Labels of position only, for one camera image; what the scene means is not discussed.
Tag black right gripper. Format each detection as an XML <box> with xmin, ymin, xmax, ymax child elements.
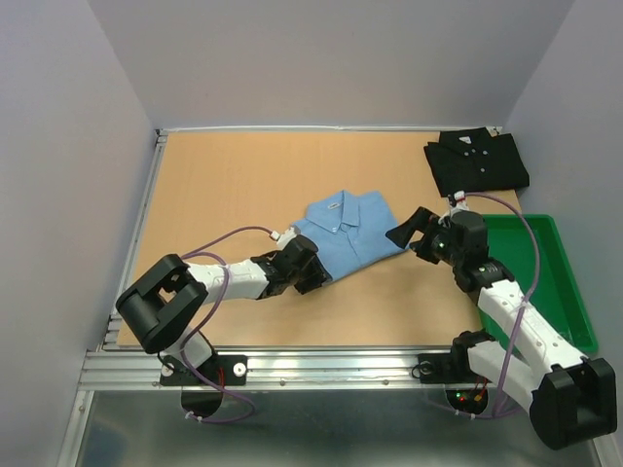
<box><xmin>384</xmin><ymin>206</ymin><xmax>463</xmax><ymax>268</ymax></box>

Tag light blue long sleeve shirt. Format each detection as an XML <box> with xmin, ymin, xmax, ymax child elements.
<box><xmin>292</xmin><ymin>190</ymin><xmax>405</xmax><ymax>281</ymax></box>

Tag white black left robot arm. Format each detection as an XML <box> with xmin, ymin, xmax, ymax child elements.
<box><xmin>115</xmin><ymin>233</ymin><xmax>332</xmax><ymax>383</ymax></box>

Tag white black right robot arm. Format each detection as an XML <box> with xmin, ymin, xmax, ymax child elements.
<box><xmin>385</xmin><ymin>206</ymin><xmax>618</xmax><ymax>449</ymax></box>

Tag folded black shirt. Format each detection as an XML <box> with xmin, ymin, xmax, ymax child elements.
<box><xmin>423</xmin><ymin>127</ymin><xmax>530</xmax><ymax>197</ymax></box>

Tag green plastic tray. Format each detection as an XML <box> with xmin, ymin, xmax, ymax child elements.
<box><xmin>484</xmin><ymin>214</ymin><xmax>599</xmax><ymax>354</ymax></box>

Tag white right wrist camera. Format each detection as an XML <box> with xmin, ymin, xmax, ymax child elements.
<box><xmin>447</xmin><ymin>191</ymin><xmax>470</xmax><ymax>217</ymax></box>

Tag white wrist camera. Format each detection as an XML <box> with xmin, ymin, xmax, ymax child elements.
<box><xmin>447</xmin><ymin>191</ymin><xmax>470</xmax><ymax>217</ymax></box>
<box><xmin>269</xmin><ymin>226</ymin><xmax>299</xmax><ymax>243</ymax></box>

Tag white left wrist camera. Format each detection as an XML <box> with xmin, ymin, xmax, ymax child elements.
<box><xmin>269</xmin><ymin>226</ymin><xmax>299</xmax><ymax>243</ymax></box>

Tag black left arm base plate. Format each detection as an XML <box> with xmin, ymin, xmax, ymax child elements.
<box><xmin>160</xmin><ymin>354</ymin><xmax>247</xmax><ymax>387</ymax></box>

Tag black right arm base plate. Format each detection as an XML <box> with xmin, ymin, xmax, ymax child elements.
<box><xmin>411</xmin><ymin>349</ymin><xmax>503</xmax><ymax>384</ymax></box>

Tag aluminium table frame rail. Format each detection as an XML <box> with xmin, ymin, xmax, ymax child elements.
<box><xmin>57</xmin><ymin>126</ymin><xmax>605</xmax><ymax>467</ymax></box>

